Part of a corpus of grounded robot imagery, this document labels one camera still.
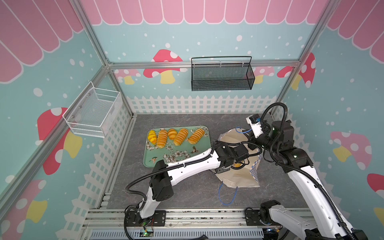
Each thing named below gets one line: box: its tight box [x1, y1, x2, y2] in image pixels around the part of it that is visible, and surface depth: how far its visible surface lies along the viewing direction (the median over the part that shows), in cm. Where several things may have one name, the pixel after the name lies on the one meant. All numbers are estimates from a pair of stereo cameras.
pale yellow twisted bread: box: [188, 128, 205, 145], surface depth 104 cm
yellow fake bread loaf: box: [173, 128, 189, 146], surface depth 104 cm
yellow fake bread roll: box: [147, 130, 157, 145], surface depth 105 cm
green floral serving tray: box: [143, 125, 212, 168], surface depth 103 cm
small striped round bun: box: [167, 128, 178, 140], surface depth 105 cm
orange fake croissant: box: [156, 129, 168, 149], surface depth 104 cm
